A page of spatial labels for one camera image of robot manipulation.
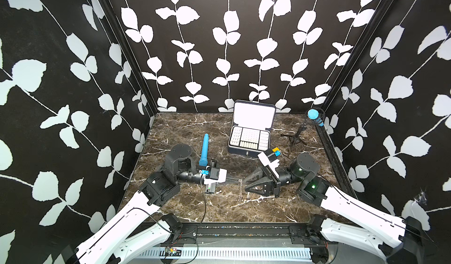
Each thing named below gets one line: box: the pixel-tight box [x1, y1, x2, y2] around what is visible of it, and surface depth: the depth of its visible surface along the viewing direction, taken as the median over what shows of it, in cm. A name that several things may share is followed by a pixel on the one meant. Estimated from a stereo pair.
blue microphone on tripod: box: [307, 108, 325, 127], surface depth 87 cm
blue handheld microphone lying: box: [198, 133, 210, 167], surface depth 100 cm
